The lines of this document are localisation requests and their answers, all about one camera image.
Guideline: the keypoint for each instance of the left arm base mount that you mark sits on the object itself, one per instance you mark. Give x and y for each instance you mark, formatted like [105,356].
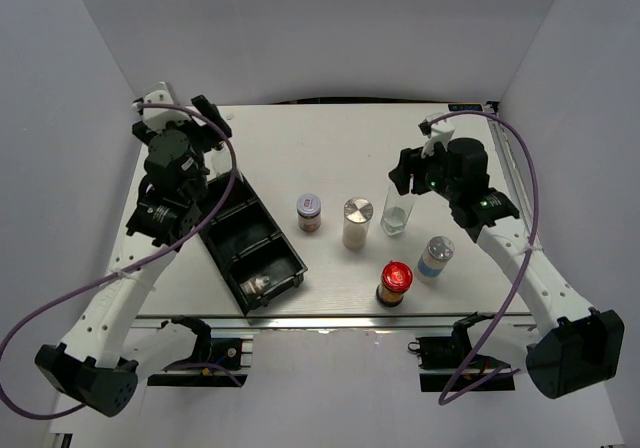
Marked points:
[214,362]

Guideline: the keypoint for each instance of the tall silver-lid white shaker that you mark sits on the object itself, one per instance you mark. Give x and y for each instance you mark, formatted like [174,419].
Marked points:
[357,215]

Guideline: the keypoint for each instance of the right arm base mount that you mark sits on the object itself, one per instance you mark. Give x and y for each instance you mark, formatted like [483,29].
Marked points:
[439,357]

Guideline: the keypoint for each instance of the white-lid orange spice jar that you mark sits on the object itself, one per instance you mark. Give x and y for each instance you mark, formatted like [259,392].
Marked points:
[308,207]

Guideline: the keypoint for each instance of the blue-label silver-lid shaker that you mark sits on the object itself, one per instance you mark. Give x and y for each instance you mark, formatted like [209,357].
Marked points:
[436,255]

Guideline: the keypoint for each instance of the clear glass gold-spout bottle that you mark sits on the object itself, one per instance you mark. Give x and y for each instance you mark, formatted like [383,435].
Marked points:
[396,212]

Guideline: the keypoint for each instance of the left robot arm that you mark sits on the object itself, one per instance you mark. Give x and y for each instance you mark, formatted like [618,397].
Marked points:
[91,364]

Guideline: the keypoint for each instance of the red-lid brown jar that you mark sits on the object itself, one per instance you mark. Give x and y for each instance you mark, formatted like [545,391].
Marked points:
[395,280]

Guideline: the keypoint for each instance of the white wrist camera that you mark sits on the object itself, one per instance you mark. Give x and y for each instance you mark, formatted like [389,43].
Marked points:
[157,119]
[437,130]

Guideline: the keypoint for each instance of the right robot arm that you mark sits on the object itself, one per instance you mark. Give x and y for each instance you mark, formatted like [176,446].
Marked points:
[579,346]

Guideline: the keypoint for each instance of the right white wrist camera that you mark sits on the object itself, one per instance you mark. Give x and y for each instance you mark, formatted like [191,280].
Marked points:
[437,130]

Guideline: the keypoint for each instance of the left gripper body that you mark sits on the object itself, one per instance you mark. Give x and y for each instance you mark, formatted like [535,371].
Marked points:
[202,138]

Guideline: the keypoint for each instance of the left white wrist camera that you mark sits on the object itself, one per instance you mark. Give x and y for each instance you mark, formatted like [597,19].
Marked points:
[157,119]

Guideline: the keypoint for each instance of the black organizer tray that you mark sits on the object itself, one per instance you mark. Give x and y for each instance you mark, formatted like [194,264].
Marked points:
[254,257]

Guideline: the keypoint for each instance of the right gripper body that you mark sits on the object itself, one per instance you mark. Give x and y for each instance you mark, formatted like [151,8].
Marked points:
[428,174]

